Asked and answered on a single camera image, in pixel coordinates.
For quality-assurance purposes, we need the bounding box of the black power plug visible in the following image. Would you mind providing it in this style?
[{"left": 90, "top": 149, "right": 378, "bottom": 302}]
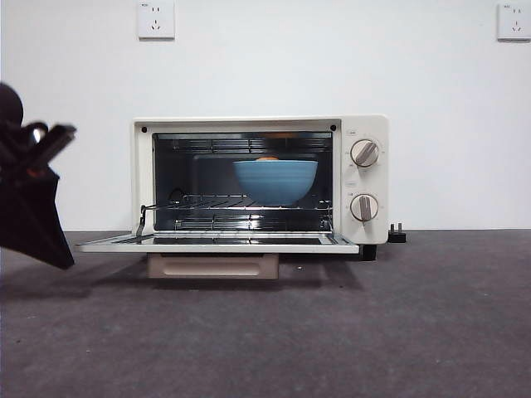
[{"left": 387, "top": 223, "right": 410, "bottom": 244}]

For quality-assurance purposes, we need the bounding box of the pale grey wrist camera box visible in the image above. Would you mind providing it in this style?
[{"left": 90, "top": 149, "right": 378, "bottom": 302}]
[{"left": 27, "top": 124, "right": 51, "bottom": 146}]

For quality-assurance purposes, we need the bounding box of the beige round oven knob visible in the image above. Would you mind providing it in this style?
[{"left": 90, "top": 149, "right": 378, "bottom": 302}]
[
  {"left": 348, "top": 193, "right": 379, "bottom": 223},
  {"left": 349, "top": 138, "right": 380, "bottom": 168}
]

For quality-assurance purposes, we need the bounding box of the metal wire oven rack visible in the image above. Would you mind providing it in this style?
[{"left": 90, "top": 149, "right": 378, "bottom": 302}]
[{"left": 153, "top": 193, "right": 335, "bottom": 212}]

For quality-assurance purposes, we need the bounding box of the white wall socket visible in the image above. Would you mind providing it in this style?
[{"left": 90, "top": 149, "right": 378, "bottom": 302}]
[
  {"left": 496, "top": 2, "right": 531, "bottom": 41},
  {"left": 138, "top": 1, "right": 176, "bottom": 41}
]

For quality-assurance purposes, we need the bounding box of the blue ribbed bowl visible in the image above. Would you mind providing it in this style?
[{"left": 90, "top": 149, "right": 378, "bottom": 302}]
[{"left": 231, "top": 159, "right": 319, "bottom": 206}]

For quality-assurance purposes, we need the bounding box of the cream Toshiba toaster oven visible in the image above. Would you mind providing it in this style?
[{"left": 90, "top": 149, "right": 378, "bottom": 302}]
[{"left": 131, "top": 114, "right": 390, "bottom": 262}]

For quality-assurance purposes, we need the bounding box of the oven door with beige handle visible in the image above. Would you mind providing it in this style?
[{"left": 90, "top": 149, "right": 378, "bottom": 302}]
[{"left": 76, "top": 231, "right": 360, "bottom": 279}]

